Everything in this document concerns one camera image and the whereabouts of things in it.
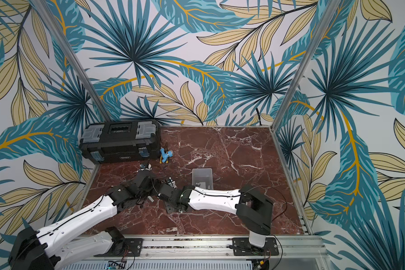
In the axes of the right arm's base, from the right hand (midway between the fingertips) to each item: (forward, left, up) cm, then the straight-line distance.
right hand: (194, 183), depth 82 cm
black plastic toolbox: (+24, +40, +5) cm, 47 cm away
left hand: (+2, +16, -10) cm, 19 cm away
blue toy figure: (+22, +18, -8) cm, 29 cm away
